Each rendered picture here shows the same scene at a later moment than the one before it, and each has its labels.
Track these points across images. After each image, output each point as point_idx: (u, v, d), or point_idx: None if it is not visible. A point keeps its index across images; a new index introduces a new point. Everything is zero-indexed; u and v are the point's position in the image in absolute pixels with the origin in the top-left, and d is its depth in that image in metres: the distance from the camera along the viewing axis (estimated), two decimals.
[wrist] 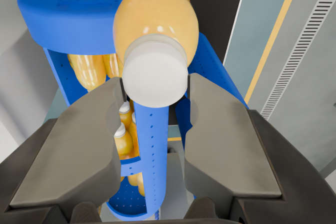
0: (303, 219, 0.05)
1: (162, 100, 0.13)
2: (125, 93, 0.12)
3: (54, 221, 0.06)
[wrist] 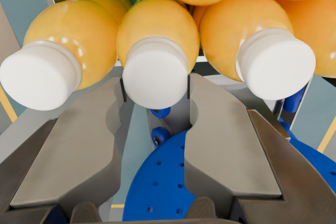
0: (303, 219, 0.05)
1: None
2: (125, 93, 0.12)
3: (54, 221, 0.06)
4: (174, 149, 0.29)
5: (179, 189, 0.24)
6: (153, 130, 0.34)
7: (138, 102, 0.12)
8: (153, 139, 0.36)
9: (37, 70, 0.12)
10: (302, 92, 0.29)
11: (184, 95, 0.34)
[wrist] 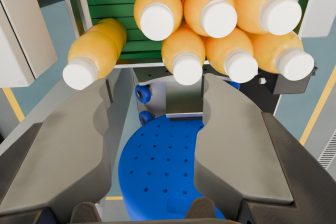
0: None
1: None
2: (111, 94, 0.12)
3: None
4: (153, 126, 0.45)
5: (154, 148, 0.40)
6: (141, 113, 0.48)
7: None
8: (139, 117, 0.50)
9: (80, 71, 0.26)
10: (237, 85, 0.44)
11: (162, 88, 0.49)
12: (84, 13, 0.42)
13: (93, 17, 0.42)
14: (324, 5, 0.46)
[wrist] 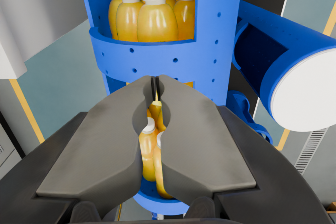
0: (278, 204, 0.05)
1: (148, 128, 0.52)
2: (155, 92, 0.12)
3: (74, 215, 0.06)
4: None
5: None
6: None
7: (160, 140, 0.47)
8: None
9: None
10: None
11: None
12: None
13: None
14: None
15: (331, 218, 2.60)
